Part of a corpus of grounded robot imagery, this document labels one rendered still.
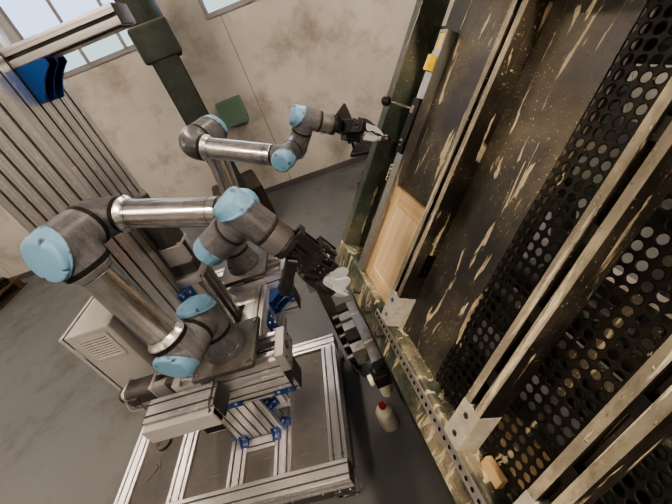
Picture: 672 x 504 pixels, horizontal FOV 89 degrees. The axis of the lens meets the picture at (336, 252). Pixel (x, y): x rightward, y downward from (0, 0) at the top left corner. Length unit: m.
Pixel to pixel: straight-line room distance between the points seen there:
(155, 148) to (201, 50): 1.41
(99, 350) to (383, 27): 4.36
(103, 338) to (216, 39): 3.93
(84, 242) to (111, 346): 0.66
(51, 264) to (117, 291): 0.15
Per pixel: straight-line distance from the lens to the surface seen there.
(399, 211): 1.36
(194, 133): 1.41
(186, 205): 0.90
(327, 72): 4.82
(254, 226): 0.68
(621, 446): 0.74
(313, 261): 0.72
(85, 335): 1.55
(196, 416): 1.34
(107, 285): 1.00
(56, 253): 0.94
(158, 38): 3.84
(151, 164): 5.47
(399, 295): 1.18
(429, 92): 1.37
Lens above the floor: 1.86
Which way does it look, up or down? 34 degrees down
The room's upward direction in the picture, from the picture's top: 22 degrees counter-clockwise
